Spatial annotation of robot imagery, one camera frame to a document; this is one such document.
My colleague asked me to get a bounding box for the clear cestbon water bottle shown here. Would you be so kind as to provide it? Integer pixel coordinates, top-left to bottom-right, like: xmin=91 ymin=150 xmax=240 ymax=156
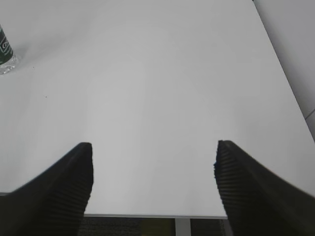
xmin=0 ymin=26 xmax=19 ymax=75

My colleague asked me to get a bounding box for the white table leg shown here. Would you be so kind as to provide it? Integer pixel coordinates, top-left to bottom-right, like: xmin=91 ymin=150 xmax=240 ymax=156
xmin=175 ymin=218 xmax=191 ymax=236

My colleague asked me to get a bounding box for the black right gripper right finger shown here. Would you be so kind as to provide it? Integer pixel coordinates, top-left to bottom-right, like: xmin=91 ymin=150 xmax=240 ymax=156
xmin=214 ymin=140 xmax=315 ymax=236

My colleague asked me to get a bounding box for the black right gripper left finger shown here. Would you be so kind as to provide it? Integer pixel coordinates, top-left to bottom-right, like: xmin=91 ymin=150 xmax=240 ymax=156
xmin=0 ymin=143 xmax=94 ymax=236

